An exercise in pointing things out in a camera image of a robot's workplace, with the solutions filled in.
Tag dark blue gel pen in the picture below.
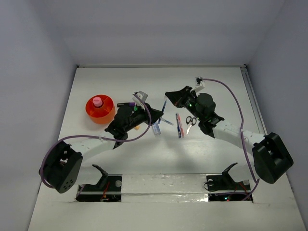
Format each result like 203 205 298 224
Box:
157 96 167 124

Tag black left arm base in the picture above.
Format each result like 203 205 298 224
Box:
76 164 122 202

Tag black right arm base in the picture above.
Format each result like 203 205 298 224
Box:
203 163 253 202

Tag aluminium rail on right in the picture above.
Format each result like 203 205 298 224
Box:
239 67 268 134

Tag blue ballpoint pen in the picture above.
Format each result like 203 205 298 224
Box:
175 113 181 139

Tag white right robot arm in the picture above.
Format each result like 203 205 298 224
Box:
165 86 294 184

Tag purple cap highlighter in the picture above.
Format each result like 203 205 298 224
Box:
117 102 136 107

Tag clear spray bottle blue cap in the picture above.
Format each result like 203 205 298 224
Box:
152 123 161 136

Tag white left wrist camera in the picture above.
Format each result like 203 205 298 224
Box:
132 91 148 107

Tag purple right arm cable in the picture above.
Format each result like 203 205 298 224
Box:
197 77 260 201

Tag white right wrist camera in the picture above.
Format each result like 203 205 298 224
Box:
192 77 205 93

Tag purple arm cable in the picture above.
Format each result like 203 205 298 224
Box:
197 77 260 201
39 93 153 189

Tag black handled scissors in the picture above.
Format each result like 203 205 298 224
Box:
186 116 197 135

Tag clear blue gel pen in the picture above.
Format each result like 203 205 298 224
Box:
161 118 174 126

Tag red gel pen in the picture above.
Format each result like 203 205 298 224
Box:
178 113 184 138

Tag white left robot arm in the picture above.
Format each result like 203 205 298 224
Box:
39 104 163 193

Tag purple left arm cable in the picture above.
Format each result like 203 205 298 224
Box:
39 93 153 189

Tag pink patterned tube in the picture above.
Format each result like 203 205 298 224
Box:
92 97 103 108

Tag orange round organizer container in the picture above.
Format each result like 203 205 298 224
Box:
85 95 116 125

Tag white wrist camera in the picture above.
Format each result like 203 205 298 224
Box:
132 91 148 107
192 77 205 93

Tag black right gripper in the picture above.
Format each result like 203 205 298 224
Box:
166 85 204 121

